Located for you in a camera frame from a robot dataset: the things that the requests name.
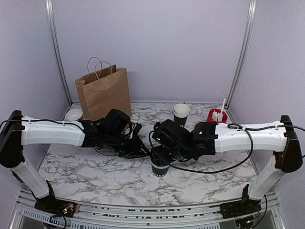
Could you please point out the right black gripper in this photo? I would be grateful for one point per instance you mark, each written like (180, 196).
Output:
(172, 161)

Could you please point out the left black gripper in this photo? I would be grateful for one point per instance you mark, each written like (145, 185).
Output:
(134, 151)

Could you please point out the black plastic cup lid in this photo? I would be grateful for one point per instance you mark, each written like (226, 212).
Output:
(160, 156)

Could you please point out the black paper coffee cup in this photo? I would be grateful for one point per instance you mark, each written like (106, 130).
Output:
(159, 167)

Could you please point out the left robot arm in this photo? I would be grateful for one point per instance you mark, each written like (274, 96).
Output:
(19, 131)

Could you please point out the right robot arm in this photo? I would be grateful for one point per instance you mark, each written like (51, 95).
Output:
(280, 137)

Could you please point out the cardboard cup carrier tray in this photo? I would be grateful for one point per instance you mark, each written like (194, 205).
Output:
(129, 128)

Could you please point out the stack of paper cups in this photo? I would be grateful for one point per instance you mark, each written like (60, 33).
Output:
(181, 112)

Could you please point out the red cylindrical holder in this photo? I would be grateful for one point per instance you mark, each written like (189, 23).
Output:
(209, 118)

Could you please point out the white sugar packets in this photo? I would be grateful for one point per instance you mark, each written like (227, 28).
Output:
(216, 116)

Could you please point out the brown paper bag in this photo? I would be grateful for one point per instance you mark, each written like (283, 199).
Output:
(103, 90)

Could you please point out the white and orange bowl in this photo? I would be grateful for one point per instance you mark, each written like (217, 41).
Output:
(74, 115)

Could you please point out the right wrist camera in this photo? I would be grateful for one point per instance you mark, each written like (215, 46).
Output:
(170, 135)

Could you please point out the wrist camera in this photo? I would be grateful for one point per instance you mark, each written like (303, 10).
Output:
(113, 124)
(170, 135)

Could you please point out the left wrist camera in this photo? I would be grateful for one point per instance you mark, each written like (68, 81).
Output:
(113, 124)

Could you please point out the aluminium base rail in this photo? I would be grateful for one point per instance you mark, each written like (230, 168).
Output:
(83, 215)

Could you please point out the left aluminium frame post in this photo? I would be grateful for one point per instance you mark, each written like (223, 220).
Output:
(56, 49)

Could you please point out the aluminium frame post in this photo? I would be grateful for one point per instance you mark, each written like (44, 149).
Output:
(56, 49)
(242, 55)

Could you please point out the right aluminium frame post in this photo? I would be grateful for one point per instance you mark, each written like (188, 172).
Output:
(242, 55)

